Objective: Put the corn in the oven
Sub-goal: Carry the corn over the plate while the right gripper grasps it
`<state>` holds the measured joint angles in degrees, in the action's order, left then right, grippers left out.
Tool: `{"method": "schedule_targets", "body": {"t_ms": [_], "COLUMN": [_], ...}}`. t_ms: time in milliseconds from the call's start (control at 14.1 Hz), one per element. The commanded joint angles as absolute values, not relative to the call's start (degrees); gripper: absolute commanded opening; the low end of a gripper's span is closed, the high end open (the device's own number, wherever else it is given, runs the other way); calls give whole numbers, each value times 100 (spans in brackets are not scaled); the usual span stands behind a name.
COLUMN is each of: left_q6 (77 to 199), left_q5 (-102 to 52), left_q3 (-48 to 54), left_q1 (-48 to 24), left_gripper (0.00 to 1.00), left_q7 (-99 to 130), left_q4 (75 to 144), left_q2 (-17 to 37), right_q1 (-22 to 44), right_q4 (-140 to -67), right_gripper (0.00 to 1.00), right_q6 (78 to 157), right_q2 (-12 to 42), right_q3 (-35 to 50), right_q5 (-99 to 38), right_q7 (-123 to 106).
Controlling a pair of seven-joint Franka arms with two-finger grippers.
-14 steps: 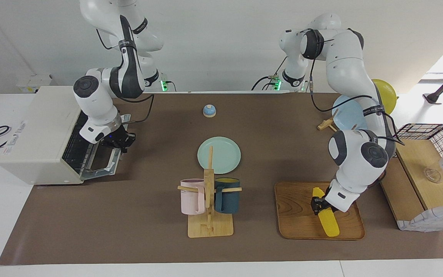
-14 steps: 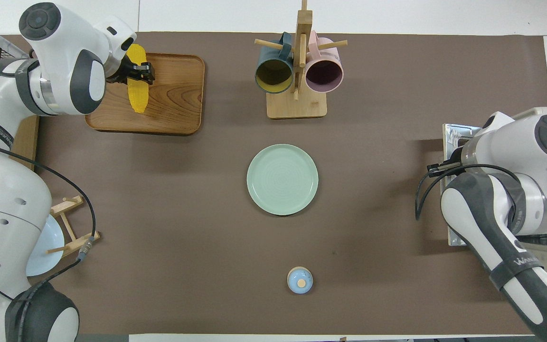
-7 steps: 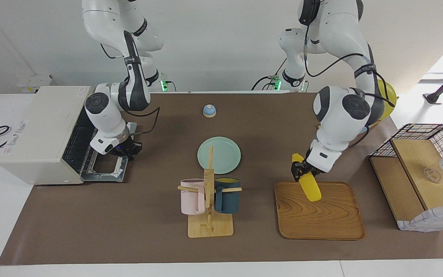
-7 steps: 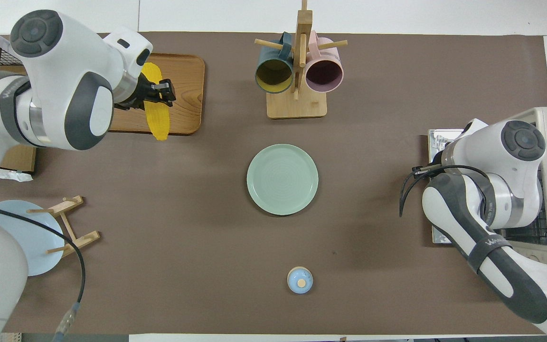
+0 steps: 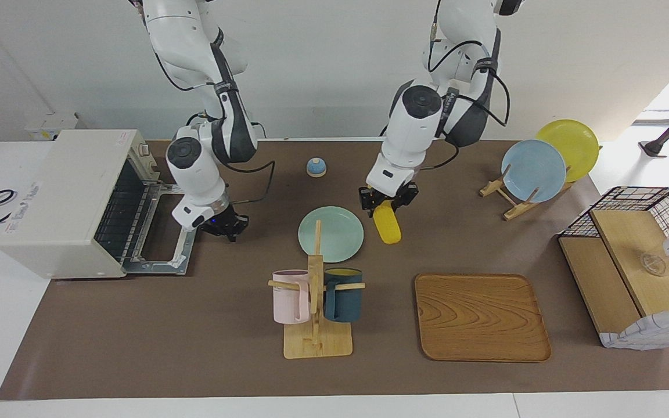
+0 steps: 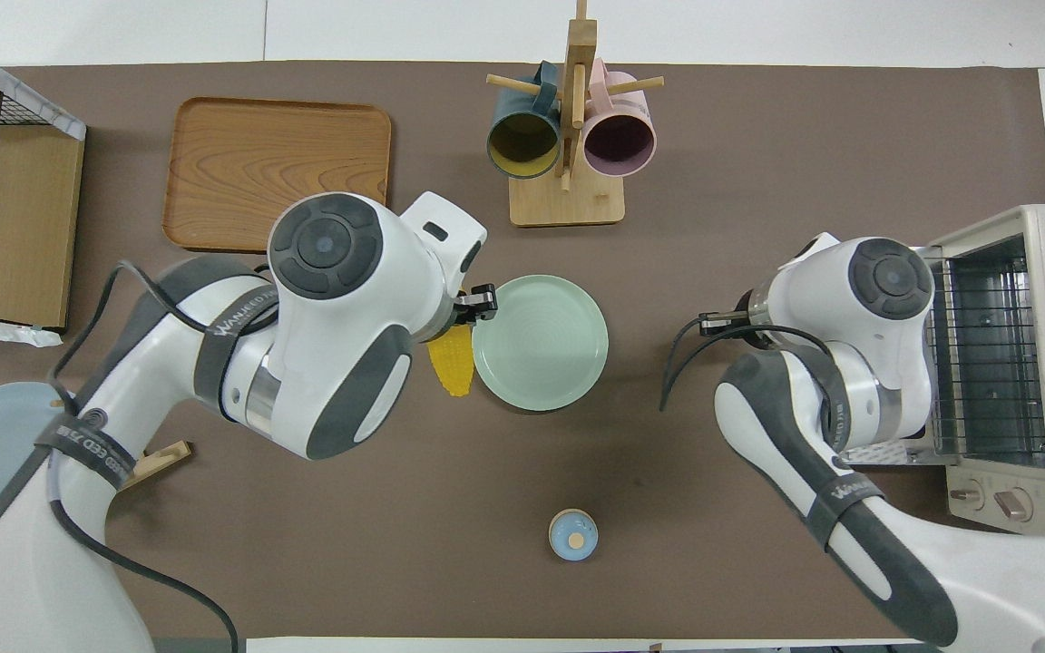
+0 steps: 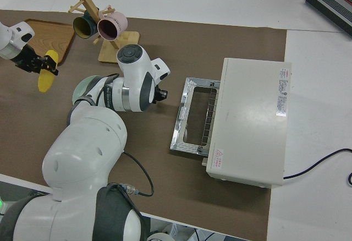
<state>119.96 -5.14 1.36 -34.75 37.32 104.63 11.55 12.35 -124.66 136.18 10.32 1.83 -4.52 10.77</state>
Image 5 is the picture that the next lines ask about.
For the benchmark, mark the white box behind oven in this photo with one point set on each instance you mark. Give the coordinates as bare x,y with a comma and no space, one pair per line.
44,125

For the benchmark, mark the pink mug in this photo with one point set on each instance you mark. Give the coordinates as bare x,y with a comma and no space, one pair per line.
288,299

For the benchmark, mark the white checkered cloth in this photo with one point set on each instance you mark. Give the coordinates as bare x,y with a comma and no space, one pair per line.
654,334

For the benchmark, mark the yellow corn cob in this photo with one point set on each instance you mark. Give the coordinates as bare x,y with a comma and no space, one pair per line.
388,226

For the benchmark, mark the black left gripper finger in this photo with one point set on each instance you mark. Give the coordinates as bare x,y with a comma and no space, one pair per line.
368,203
407,198

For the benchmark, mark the brown wooden tray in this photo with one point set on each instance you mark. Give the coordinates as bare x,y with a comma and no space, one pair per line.
479,319

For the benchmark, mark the white toaster oven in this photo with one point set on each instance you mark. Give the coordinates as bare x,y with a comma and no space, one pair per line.
61,197

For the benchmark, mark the dark teal mug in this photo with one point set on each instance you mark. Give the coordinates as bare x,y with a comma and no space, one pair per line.
346,302

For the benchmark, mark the yellow plate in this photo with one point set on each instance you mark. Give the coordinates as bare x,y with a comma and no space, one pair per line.
572,142

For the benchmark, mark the brown table mat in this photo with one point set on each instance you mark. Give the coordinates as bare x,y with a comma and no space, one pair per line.
207,325

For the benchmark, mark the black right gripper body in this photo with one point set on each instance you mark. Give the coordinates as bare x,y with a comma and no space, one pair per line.
221,222

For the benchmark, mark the small blue dome bell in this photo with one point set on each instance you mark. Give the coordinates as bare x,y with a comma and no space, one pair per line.
316,168

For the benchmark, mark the mint green plate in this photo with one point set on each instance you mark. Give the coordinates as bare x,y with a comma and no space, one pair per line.
340,232

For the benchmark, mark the light wooden stepped shelf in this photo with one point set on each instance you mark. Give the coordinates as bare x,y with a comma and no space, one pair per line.
625,244

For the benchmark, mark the light blue plate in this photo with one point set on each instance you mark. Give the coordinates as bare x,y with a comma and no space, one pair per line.
535,171

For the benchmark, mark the small clear glass dish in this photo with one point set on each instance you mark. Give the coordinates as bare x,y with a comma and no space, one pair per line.
653,264

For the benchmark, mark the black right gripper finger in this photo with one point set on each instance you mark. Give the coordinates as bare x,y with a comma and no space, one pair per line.
243,222
233,235

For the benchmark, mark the wooden mug rack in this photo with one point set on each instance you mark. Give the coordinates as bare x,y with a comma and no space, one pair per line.
317,342

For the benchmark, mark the wooden plate rack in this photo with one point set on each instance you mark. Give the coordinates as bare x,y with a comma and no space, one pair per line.
517,210

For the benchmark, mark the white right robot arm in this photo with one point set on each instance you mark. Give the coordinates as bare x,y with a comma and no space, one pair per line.
195,174

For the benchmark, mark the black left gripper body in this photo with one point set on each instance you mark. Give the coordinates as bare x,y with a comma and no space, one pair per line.
392,199

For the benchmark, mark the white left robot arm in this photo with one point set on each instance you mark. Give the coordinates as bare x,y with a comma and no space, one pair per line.
416,128

